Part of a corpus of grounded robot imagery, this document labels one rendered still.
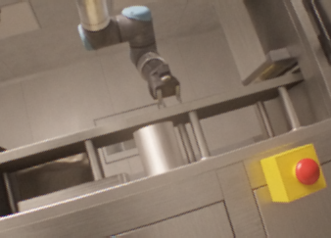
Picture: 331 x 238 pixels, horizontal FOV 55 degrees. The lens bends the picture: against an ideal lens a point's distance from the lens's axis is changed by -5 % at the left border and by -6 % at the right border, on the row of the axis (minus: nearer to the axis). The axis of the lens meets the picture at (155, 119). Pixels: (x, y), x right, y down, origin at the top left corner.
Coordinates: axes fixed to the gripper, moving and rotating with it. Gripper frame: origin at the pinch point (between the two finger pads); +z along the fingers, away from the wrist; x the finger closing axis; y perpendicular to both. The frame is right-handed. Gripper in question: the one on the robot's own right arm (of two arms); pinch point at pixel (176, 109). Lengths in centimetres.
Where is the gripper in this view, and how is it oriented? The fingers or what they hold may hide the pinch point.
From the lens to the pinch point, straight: 91.1
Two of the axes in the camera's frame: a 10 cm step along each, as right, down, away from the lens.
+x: 9.5, -2.6, 1.6
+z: 2.8, 5.2, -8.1
